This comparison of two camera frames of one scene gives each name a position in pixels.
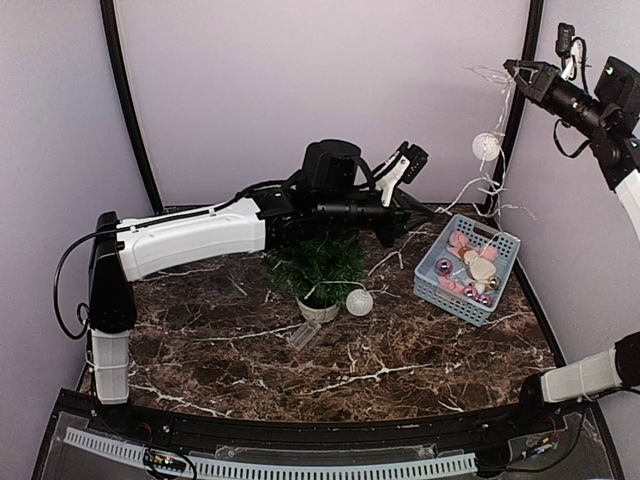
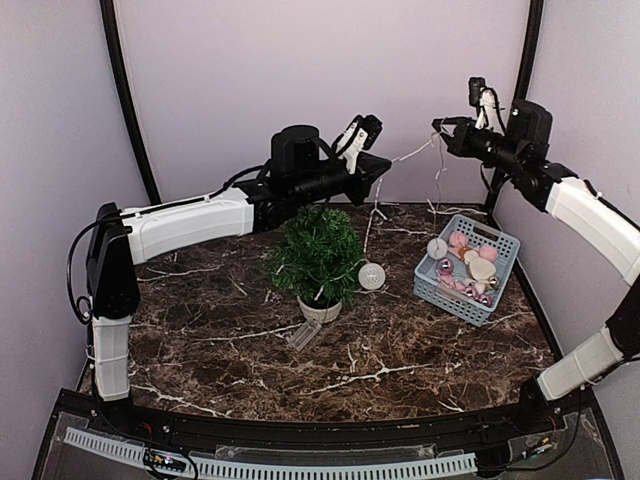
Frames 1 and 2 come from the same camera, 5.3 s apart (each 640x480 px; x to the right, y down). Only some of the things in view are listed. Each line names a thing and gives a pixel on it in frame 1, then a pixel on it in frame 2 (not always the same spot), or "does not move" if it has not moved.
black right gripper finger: [529, 73] → [464, 127]
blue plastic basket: [465, 269] does not move
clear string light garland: [490, 199] → [310, 329]
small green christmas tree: [323, 270] does not move
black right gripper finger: [534, 84] → [463, 144]
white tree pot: [318, 314] does not move
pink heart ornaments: [459, 244] does not move
